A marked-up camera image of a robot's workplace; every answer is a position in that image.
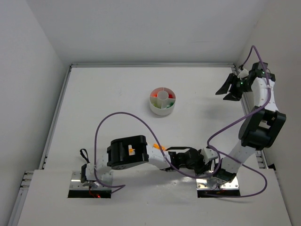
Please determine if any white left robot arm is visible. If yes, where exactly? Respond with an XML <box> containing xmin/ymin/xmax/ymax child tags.
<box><xmin>79</xmin><ymin>135</ymin><xmax>218</xmax><ymax>183</ymax></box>

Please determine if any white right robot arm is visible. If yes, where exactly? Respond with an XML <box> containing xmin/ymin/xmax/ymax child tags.
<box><xmin>213</xmin><ymin>62</ymin><xmax>286</xmax><ymax>184</ymax></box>

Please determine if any yellow two by two block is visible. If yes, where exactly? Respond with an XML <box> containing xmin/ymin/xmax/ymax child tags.
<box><xmin>153</xmin><ymin>144</ymin><xmax>166</xmax><ymax>151</ymax></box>

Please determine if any white divided round container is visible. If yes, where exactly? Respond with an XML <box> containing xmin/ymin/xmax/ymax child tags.
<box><xmin>149</xmin><ymin>87</ymin><xmax>176</xmax><ymax>116</ymax></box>

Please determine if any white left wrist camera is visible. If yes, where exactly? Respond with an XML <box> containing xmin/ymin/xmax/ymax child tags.
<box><xmin>201</xmin><ymin>148</ymin><xmax>218</xmax><ymax>164</ymax></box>

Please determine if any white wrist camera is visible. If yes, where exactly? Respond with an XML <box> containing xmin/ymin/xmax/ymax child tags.
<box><xmin>238</xmin><ymin>68</ymin><xmax>249</xmax><ymax>80</ymax></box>
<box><xmin>201</xmin><ymin>148</ymin><xmax>218</xmax><ymax>164</ymax></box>

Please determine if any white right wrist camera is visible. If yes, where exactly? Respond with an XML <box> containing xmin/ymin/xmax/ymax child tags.
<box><xmin>238</xmin><ymin>68</ymin><xmax>249</xmax><ymax>80</ymax></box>

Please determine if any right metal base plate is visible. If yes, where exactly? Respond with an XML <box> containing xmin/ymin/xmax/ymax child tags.
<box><xmin>196</xmin><ymin>173</ymin><xmax>239</xmax><ymax>191</ymax></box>

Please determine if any metal base plate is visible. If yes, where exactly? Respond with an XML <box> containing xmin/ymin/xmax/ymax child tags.
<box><xmin>69</xmin><ymin>171</ymin><xmax>113</xmax><ymax>191</ymax></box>
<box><xmin>196</xmin><ymin>173</ymin><xmax>239</xmax><ymax>191</ymax></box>

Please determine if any aluminium frame rail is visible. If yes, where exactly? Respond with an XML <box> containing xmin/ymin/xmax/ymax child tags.
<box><xmin>232</xmin><ymin>64</ymin><xmax>268</xmax><ymax>169</ymax></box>

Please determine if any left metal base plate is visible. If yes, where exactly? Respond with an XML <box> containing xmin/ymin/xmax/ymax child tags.
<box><xmin>69</xmin><ymin>171</ymin><xmax>113</xmax><ymax>191</ymax></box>

